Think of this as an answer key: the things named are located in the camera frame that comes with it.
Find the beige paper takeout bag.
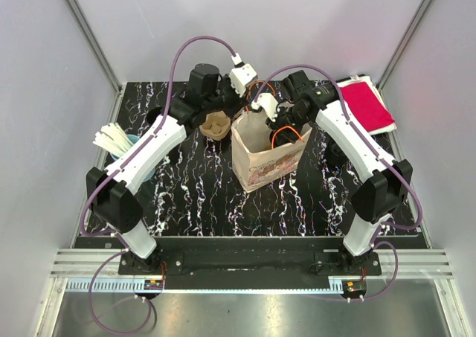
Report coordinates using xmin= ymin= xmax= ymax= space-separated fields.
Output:
xmin=230 ymin=82 xmax=313 ymax=194

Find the white wooden stirrer bundle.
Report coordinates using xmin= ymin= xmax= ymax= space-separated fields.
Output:
xmin=93 ymin=123 xmax=133 ymax=157

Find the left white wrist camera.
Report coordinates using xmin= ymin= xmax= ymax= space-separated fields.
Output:
xmin=229 ymin=53 xmax=258 ymax=97

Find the red cloth napkin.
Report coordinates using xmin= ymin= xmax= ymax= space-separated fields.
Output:
xmin=340 ymin=83 xmax=396 ymax=133

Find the lower brown pulp cup carrier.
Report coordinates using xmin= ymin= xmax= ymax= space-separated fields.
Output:
xmin=199 ymin=111 xmax=231 ymax=141

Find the black coffee cup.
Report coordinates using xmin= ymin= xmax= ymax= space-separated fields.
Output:
xmin=146 ymin=107 xmax=162 ymax=125
xmin=325 ymin=138 xmax=348 ymax=167

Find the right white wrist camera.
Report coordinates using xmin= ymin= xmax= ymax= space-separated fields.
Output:
xmin=251 ymin=93 xmax=278 ymax=122

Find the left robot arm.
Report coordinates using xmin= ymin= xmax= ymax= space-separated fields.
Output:
xmin=86 ymin=63 xmax=257 ymax=275

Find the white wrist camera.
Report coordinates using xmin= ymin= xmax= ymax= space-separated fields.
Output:
xmin=251 ymin=93 xmax=278 ymax=122
xmin=229 ymin=53 xmax=258 ymax=97

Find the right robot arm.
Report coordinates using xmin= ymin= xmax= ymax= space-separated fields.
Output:
xmin=266 ymin=65 xmax=413 ymax=275

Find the aluminium frame rail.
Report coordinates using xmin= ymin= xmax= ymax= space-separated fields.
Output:
xmin=36 ymin=249 xmax=475 ymax=336

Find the black marble pattern mat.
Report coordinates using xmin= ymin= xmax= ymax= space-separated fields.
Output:
xmin=76 ymin=80 xmax=420 ymax=238

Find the purple cable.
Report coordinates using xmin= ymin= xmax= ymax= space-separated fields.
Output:
xmin=254 ymin=64 xmax=424 ymax=301
xmin=79 ymin=35 xmax=241 ymax=333

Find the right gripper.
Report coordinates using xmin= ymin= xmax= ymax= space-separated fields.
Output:
xmin=266 ymin=106 xmax=309 ymax=145

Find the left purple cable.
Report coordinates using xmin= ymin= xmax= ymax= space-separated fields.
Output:
xmin=79 ymin=35 xmax=241 ymax=333

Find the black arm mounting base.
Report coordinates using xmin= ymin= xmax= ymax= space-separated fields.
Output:
xmin=118 ymin=237 xmax=382 ymax=277

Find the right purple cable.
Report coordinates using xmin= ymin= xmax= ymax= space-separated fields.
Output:
xmin=254 ymin=64 xmax=424 ymax=301

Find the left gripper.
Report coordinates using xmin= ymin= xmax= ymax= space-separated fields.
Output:
xmin=204 ymin=74 xmax=249 ymax=119

